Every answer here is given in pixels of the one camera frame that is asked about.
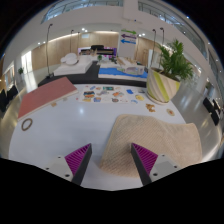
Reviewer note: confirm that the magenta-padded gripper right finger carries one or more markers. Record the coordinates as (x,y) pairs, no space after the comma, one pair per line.
(145,158)

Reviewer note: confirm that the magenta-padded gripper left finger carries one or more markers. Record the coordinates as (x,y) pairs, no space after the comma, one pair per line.
(78,159)

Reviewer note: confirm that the beige waffle towel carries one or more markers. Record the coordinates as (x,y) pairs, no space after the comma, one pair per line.
(156,138)

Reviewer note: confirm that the small orange wooden shape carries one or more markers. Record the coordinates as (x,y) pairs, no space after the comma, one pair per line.
(150,107)

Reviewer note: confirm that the small round wooden disc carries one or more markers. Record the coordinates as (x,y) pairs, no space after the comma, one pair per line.
(170,112)

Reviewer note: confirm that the flat red board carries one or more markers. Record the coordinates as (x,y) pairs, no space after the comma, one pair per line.
(46,95)

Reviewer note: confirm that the potted plant in striped pot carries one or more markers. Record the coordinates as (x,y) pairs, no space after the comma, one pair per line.
(161,87)

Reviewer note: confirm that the black display platform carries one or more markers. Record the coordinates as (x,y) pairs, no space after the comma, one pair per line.
(86,79)

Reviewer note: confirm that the group of black chairs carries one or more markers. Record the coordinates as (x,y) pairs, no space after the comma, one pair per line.
(6,96)
(211,108)

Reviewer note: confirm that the blue model board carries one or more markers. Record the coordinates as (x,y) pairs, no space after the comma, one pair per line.
(110,72)

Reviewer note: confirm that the small potted green plant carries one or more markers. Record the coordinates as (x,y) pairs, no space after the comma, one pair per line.
(20,70)

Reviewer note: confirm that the black piano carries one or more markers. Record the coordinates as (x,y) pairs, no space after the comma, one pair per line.
(98,48)

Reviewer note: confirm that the coloured arrow signs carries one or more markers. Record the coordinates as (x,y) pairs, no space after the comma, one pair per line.
(128,41)

